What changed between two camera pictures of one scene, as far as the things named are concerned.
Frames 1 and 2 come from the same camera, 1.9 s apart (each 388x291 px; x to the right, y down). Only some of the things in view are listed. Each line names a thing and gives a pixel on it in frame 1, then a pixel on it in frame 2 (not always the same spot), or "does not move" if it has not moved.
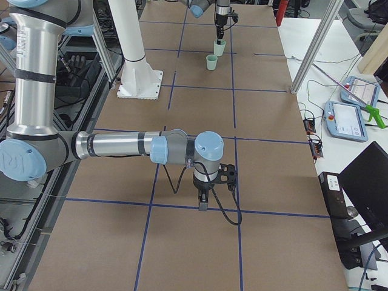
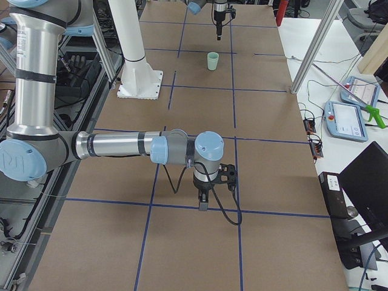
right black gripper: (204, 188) does not move
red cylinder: (280, 12) does not move
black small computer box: (333, 193) does not move
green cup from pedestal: (219, 49) to (213, 57)
